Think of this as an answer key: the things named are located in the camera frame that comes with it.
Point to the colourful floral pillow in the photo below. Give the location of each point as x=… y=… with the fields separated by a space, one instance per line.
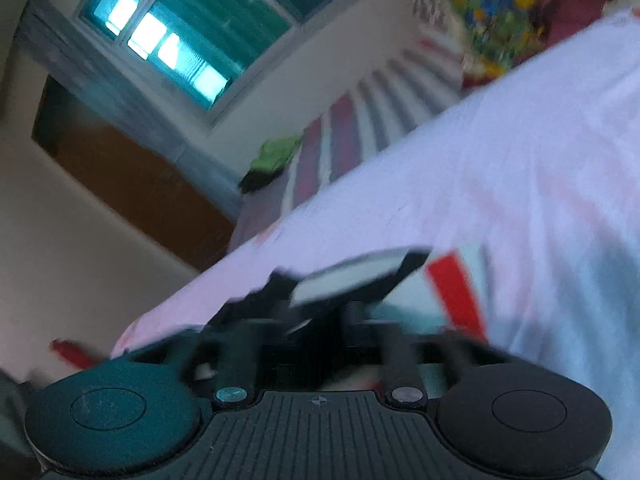
x=496 y=35

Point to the grey curtain left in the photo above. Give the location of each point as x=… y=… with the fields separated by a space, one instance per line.
x=70 y=58

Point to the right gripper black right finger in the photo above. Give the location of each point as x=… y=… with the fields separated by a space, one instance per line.
x=382 y=359

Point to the green and black clothes pile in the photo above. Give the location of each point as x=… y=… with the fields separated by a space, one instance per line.
x=273 y=158

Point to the window with teal glass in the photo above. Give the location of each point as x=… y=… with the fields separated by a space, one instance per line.
x=212 y=52

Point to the pink floral bed sheet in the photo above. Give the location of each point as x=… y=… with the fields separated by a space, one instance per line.
x=541 y=169

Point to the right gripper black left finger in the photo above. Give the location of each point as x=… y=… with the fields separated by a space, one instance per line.
x=233 y=355

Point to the brown wooden door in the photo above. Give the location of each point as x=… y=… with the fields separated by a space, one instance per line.
x=137 y=184

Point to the red black striped white sweater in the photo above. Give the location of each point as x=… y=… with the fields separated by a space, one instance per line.
x=437 y=299

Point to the striped purple white bed sheet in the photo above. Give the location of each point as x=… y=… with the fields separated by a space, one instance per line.
x=412 y=87

